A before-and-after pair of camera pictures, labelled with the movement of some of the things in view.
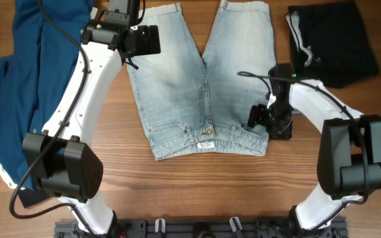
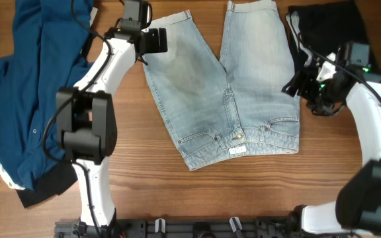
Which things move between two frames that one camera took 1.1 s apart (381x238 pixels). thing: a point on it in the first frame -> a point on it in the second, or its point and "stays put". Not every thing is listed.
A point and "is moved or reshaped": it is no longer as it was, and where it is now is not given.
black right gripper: (254, 116) -> (300, 86)
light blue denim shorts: (192, 103) is moved or reshaped
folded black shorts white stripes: (330, 43) stays put
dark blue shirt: (18, 92) stays put
